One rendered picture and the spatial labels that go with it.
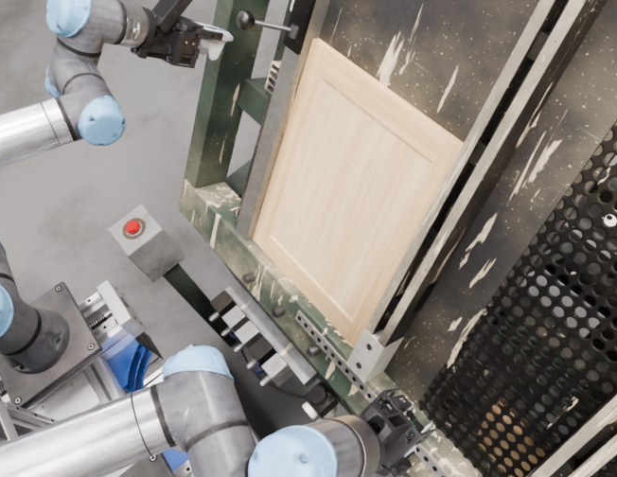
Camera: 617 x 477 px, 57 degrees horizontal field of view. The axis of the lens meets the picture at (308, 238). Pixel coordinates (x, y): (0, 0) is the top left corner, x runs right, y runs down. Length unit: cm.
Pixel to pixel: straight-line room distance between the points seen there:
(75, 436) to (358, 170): 77
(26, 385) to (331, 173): 83
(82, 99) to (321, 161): 53
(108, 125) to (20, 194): 235
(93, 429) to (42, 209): 255
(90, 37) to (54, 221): 210
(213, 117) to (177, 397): 100
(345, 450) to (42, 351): 93
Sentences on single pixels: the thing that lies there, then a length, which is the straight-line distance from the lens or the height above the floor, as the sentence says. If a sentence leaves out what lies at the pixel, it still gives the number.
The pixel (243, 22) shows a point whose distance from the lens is 122.
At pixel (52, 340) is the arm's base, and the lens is 143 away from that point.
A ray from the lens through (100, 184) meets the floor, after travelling 310.
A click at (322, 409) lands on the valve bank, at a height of 75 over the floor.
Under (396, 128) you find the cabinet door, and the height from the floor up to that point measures 132.
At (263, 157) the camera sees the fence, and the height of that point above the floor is 111.
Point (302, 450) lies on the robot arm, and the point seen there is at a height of 165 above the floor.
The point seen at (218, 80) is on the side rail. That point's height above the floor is 119.
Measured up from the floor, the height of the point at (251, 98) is 111.
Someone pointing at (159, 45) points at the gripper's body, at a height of 149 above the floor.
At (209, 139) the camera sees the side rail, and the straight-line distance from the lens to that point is 159.
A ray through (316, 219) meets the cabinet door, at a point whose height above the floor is 106.
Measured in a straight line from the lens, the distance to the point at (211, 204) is 163.
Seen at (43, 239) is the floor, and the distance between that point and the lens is 309.
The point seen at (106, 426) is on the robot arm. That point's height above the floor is 160.
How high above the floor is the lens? 220
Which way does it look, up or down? 60 degrees down
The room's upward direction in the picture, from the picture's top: 20 degrees counter-clockwise
